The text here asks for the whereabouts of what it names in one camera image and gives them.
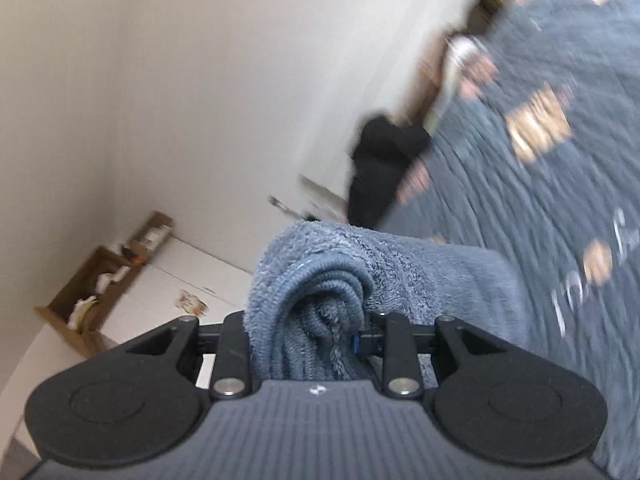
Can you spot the printed grey quilt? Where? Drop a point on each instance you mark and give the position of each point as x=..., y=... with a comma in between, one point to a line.
x=550, y=185

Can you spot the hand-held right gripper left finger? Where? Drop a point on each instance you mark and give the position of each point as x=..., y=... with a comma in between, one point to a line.
x=232, y=350

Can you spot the cartoon animal sticker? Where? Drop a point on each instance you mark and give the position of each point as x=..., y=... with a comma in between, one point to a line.
x=191, y=303

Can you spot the large open cardboard box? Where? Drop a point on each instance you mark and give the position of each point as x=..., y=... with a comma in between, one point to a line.
x=85, y=300

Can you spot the black coat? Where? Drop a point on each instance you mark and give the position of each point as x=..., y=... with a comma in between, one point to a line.
x=385, y=170

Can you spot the black wall hook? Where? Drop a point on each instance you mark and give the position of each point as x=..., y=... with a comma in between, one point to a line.
x=274, y=200

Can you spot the white wardrobe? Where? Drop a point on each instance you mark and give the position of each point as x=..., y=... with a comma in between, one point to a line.
x=165, y=350

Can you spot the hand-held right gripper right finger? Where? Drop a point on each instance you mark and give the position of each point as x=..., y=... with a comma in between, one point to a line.
x=355, y=342

